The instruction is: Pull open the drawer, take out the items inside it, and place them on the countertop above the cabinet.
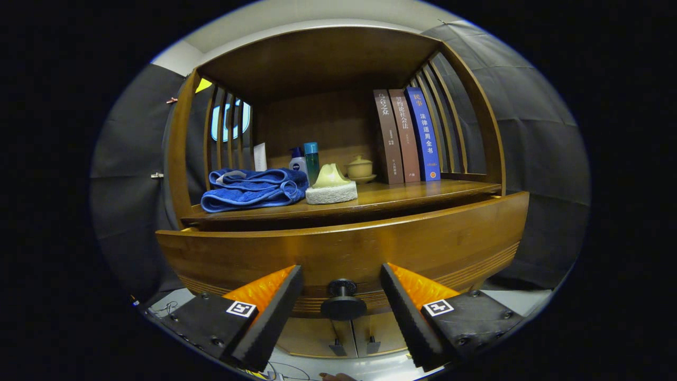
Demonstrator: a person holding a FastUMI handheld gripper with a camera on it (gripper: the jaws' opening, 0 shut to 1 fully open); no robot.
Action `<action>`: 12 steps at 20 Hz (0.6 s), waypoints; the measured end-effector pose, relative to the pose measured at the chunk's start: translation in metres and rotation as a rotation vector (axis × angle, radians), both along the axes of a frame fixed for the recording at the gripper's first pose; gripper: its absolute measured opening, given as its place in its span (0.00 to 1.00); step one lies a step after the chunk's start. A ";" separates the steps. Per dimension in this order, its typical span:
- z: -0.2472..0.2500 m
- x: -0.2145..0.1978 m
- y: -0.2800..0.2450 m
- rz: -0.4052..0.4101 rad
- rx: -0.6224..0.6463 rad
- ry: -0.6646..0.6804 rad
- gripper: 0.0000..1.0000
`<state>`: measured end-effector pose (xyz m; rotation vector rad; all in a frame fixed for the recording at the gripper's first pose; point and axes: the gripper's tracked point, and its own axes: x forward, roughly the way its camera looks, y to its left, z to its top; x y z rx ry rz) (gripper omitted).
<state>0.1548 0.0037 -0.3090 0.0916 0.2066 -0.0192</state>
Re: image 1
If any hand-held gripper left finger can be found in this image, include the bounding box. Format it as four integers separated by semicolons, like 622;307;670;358
151;265;304;373

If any wooden countertop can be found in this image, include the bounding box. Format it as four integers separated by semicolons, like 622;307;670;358
182;179;502;223

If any green scrub brush white base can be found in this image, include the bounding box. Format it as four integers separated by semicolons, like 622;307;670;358
305;163;359;205

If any reddish brown book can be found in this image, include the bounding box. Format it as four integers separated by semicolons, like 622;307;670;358
389;88;422;184

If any dark brown book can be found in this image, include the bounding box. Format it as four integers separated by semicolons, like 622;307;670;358
373;89;405;185

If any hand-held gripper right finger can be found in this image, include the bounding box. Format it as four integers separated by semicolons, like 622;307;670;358
380;262;529;373

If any teal transparent bottle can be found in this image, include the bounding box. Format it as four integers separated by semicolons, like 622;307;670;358
304;142;321;186

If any blue book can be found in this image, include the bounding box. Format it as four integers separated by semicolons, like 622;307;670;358
405;87;441;182

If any beige lidded teacup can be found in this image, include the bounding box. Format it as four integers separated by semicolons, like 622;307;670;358
346;155;373;179

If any blue folded towel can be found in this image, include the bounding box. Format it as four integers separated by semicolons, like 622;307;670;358
201;168;309;213

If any wooden drawer with black knob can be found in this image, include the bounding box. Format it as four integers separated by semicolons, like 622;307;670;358
155;192;529;321

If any brown wooden cabinet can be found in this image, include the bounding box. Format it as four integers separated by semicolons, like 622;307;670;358
167;25;507;360

